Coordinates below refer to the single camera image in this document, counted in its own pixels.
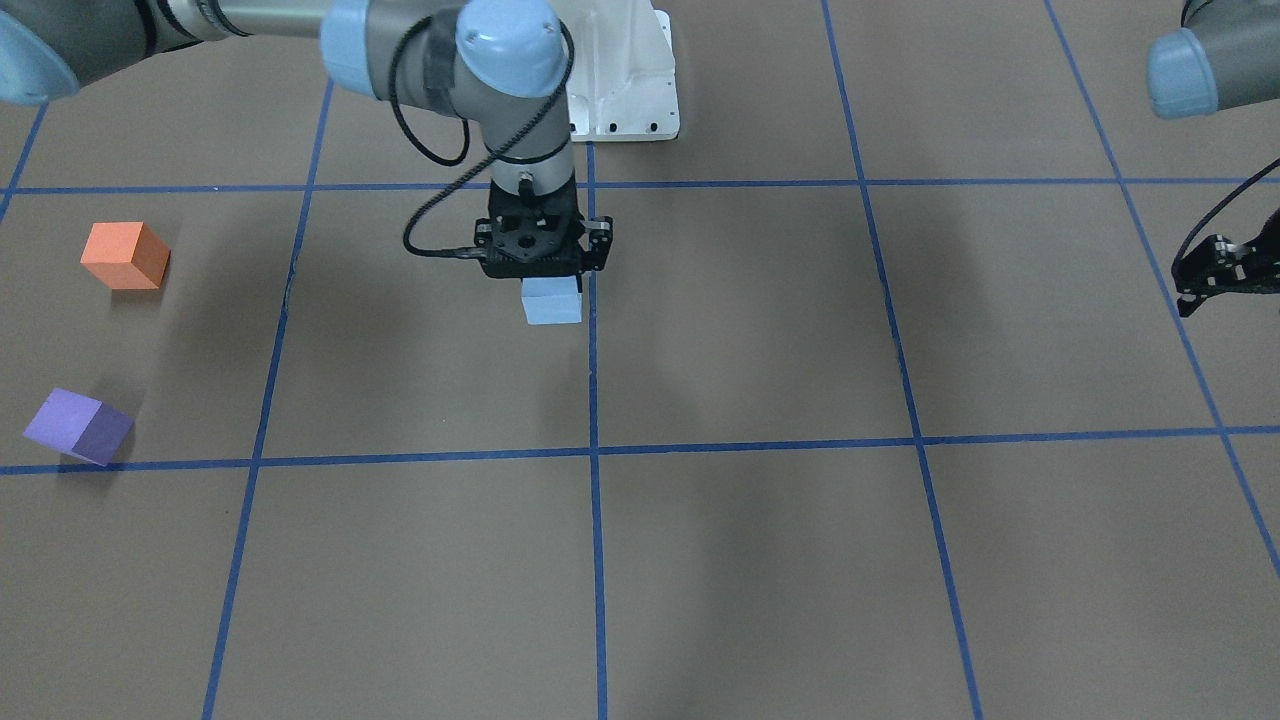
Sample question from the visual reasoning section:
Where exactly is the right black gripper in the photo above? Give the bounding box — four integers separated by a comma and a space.
488, 179, 614, 272

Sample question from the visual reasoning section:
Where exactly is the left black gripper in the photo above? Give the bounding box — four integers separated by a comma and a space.
1176, 209, 1279, 319

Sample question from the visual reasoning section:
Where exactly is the light blue foam block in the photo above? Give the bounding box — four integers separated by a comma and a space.
521, 275, 582, 325

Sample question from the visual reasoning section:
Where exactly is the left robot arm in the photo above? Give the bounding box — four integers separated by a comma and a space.
1146, 1, 1279, 319

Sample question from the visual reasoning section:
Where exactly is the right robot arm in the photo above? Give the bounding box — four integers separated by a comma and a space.
1, 1, 613, 279

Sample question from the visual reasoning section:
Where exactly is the orange foam block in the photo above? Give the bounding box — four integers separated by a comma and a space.
79, 222, 172, 291

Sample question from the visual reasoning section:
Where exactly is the purple foam block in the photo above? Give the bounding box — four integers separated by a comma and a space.
23, 388, 134, 468

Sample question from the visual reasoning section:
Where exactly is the brown paper table mat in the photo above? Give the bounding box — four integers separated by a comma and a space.
3, 1, 1279, 719

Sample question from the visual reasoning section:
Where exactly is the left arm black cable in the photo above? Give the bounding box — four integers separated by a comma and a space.
1172, 155, 1280, 272

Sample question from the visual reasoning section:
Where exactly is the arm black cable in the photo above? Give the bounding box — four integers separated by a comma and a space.
388, 10, 577, 261
1172, 155, 1280, 272

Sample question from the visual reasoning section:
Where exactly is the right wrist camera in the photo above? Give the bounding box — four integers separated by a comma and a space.
474, 211, 586, 281

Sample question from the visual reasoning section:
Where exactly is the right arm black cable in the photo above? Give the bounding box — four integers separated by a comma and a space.
388, 10, 577, 261

